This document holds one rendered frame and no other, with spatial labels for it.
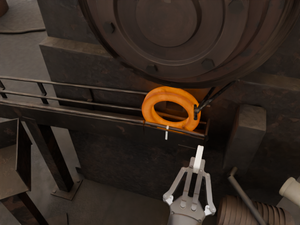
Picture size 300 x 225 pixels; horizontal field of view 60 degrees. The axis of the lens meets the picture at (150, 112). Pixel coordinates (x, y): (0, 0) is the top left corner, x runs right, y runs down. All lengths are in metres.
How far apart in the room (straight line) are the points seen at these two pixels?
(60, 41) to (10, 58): 1.77
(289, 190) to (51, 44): 0.85
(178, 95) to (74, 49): 0.38
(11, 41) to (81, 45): 2.09
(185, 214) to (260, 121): 0.34
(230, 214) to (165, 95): 0.43
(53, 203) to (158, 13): 1.25
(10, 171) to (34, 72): 1.55
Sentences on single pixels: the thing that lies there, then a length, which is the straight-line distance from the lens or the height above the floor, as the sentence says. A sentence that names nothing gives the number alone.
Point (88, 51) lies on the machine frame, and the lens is 0.88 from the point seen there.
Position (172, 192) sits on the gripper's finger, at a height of 0.75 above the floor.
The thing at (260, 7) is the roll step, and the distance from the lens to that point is 0.53.
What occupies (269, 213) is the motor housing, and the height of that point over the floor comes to 0.53.
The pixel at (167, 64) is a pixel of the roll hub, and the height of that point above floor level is 1.01.
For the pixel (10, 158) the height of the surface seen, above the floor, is 0.60.
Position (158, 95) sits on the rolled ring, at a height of 0.83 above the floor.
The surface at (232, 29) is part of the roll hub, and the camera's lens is 0.50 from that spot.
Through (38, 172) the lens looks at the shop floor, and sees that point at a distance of 1.69.
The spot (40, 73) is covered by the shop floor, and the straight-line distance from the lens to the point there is 2.39.
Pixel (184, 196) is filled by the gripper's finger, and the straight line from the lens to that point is 0.65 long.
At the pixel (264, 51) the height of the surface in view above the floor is 1.03.
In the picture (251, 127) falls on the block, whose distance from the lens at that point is 0.76.
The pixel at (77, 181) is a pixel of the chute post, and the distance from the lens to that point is 1.57.
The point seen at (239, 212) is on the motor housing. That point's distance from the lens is 0.92.
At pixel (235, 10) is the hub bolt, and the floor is 1.15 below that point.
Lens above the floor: 1.33
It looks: 46 degrees down
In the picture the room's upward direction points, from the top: straight up
